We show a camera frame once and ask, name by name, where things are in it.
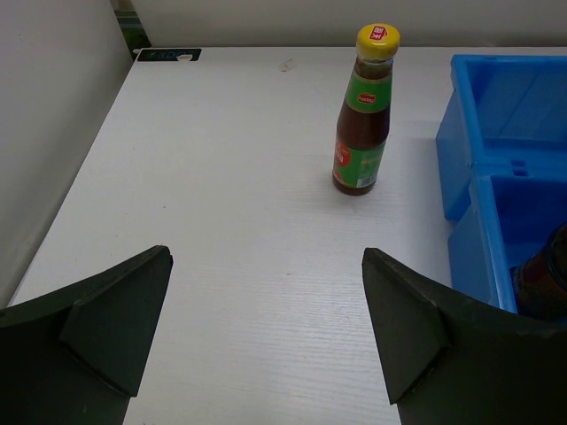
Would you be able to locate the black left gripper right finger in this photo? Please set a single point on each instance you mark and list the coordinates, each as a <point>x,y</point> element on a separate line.
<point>450,359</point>

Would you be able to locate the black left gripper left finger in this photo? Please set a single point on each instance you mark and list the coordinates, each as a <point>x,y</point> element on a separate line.
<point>77,355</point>

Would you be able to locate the red lid jar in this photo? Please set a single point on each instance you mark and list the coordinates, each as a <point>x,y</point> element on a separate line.
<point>540,283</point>

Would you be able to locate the yellow cap sauce bottle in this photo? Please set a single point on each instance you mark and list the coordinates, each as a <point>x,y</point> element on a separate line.
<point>364,120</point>

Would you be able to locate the blue three-compartment bin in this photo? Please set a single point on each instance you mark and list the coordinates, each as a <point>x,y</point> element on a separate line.
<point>502,166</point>

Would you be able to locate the black corner label left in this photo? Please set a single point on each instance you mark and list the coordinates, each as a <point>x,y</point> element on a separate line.
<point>168,55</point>

